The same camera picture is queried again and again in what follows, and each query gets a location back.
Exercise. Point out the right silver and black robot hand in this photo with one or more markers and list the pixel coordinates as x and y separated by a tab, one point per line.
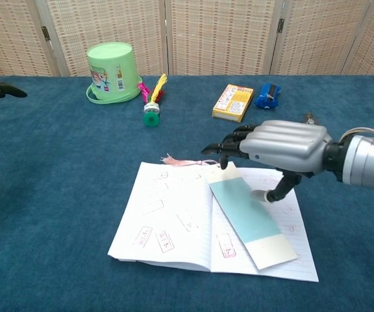
287	146

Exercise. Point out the white and light-blue bookmark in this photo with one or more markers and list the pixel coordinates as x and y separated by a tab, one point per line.
245	214

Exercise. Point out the white lined notebook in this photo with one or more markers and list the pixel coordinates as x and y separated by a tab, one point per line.
161	211

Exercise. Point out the small glass bottle ornament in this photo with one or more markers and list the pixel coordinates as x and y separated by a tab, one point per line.
309	118

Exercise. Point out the blue pencil sharpener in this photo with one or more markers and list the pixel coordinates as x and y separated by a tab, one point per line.
266	97

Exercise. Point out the yellow card box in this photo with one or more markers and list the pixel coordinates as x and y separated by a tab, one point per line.
232	102

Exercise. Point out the dark metal screen hinge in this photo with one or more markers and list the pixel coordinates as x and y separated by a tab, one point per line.
280	26
46	33

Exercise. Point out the upturned green plastic bucket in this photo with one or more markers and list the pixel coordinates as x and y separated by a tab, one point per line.
112	71

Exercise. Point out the woven folding screen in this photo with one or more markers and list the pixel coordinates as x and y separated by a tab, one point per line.
219	32

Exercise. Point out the feather shuttlecock with green base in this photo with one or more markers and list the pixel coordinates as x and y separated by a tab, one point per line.
151	118

